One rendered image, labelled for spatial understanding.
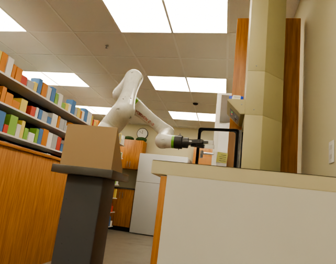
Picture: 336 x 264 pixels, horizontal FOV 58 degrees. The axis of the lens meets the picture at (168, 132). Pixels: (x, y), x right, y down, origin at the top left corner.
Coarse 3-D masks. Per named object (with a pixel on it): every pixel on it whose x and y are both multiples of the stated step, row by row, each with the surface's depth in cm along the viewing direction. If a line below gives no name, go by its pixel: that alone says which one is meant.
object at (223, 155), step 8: (208, 136) 227; (216, 136) 226; (224, 136) 224; (232, 136) 222; (216, 144) 224; (224, 144) 222; (232, 144) 221; (208, 152) 224; (216, 152) 223; (224, 152) 221; (232, 152) 219; (200, 160) 225; (208, 160) 223; (216, 160) 221; (224, 160) 220; (232, 160) 218
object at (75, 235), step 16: (80, 176) 156; (64, 192) 155; (80, 192) 154; (96, 192) 153; (112, 192) 170; (64, 208) 153; (80, 208) 152; (96, 208) 151; (64, 224) 152; (80, 224) 151; (96, 224) 150; (64, 240) 150; (80, 240) 149; (96, 240) 152; (64, 256) 148; (80, 256) 147; (96, 256) 154
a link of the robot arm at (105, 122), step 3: (105, 117) 178; (102, 120) 180; (105, 120) 177; (108, 120) 175; (99, 123) 181; (102, 123) 178; (105, 123) 177; (108, 123) 176; (111, 123) 175; (105, 126) 175; (108, 126) 175; (111, 126) 176; (114, 126) 175; (120, 129) 179
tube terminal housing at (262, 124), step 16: (256, 80) 196; (272, 80) 200; (256, 96) 194; (272, 96) 198; (256, 112) 191; (272, 112) 196; (256, 128) 189; (272, 128) 194; (256, 144) 187; (272, 144) 192; (256, 160) 184; (272, 160) 191
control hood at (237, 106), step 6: (228, 102) 199; (234, 102) 195; (240, 102) 195; (228, 108) 211; (234, 108) 196; (240, 108) 194; (228, 114) 223; (240, 114) 194; (240, 120) 208; (240, 126) 222
